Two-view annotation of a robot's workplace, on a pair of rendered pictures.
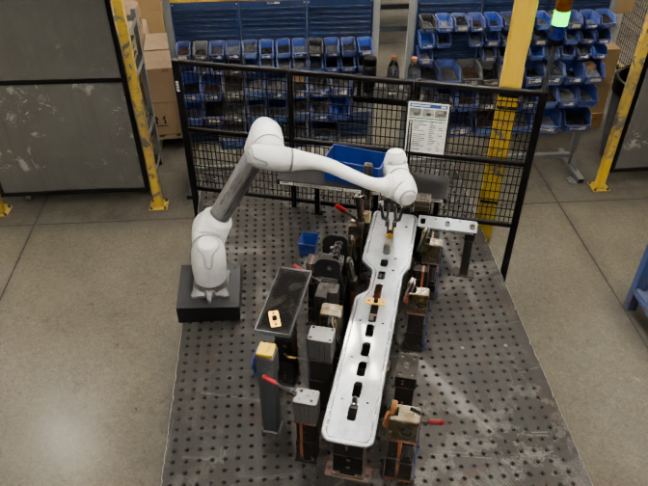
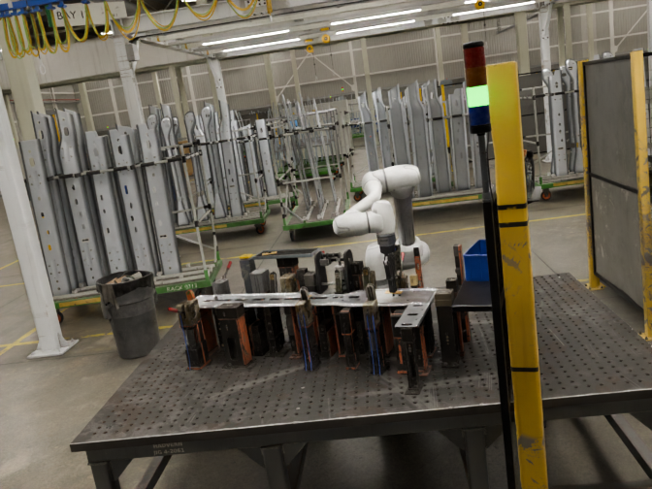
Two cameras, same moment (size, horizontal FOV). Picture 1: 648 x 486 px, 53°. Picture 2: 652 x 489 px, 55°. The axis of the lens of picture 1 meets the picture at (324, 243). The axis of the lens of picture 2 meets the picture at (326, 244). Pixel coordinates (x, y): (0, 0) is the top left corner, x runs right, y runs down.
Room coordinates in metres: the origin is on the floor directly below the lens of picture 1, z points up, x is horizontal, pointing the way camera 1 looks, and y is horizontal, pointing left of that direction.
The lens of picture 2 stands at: (2.70, -3.25, 1.95)
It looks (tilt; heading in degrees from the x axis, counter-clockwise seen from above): 12 degrees down; 100
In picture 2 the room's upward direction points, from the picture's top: 8 degrees counter-clockwise
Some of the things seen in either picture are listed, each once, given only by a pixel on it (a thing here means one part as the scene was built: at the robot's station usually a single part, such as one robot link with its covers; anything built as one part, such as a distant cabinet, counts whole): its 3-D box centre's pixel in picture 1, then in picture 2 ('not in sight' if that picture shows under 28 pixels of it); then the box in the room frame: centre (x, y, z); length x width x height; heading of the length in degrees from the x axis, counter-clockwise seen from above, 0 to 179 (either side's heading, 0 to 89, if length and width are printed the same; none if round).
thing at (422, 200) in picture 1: (419, 226); (447, 328); (2.71, -0.50, 0.88); 0.08 x 0.08 x 0.36; 78
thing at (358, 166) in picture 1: (355, 166); (488, 259); (2.94, -0.17, 1.09); 0.30 x 0.17 x 0.13; 71
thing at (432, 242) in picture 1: (429, 269); (374, 337); (2.37, -0.51, 0.87); 0.12 x 0.09 x 0.35; 78
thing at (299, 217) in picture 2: not in sight; (313, 174); (0.89, 6.75, 0.88); 1.91 x 1.00 x 1.76; 95
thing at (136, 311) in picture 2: not in sight; (132, 313); (-0.05, 1.82, 0.36); 0.54 x 0.50 x 0.73; 94
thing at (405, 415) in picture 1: (401, 443); (193, 334); (1.40, -0.28, 0.88); 0.15 x 0.11 x 0.36; 78
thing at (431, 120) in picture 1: (426, 127); not in sight; (2.99, -0.53, 1.30); 0.23 x 0.02 x 0.31; 78
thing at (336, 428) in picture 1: (376, 306); (302, 299); (1.99, -0.22, 1.00); 1.38 x 0.22 x 0.02; 168
